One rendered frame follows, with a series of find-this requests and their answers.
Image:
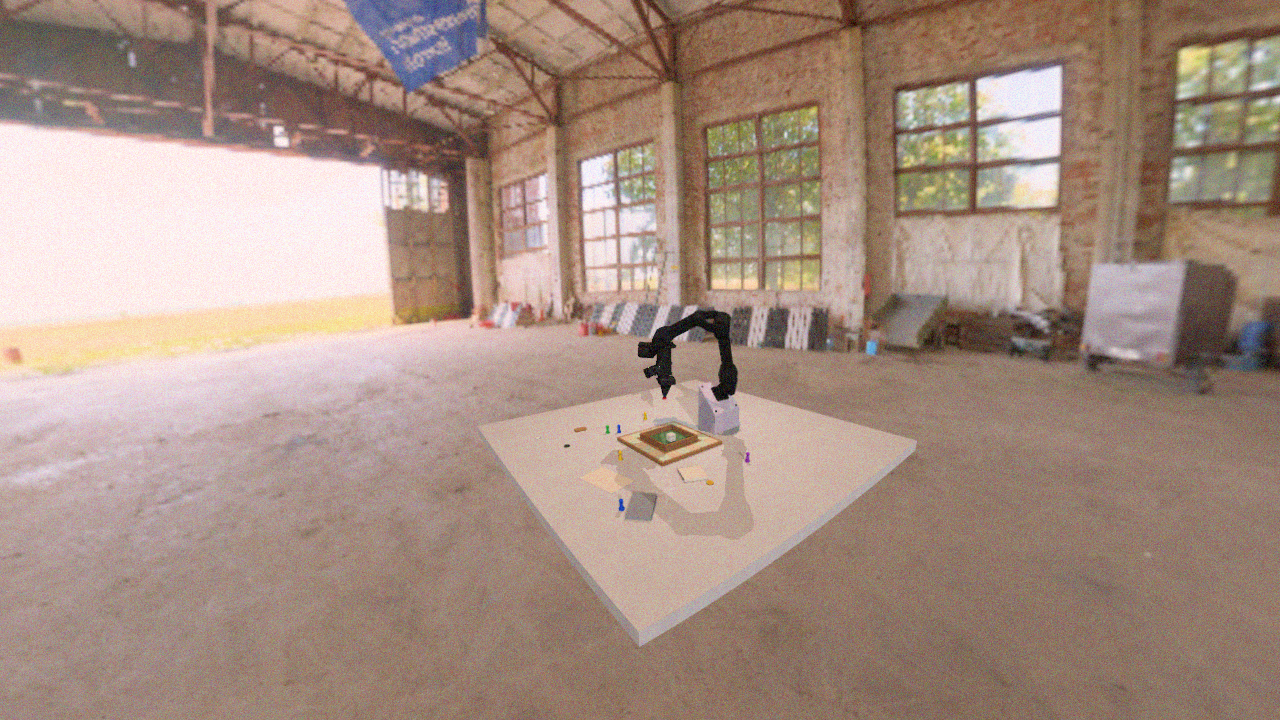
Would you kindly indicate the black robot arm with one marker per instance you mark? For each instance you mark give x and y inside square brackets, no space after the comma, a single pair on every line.
[661,345]

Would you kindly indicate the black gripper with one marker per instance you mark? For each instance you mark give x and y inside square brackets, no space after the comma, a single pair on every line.
[666,379]

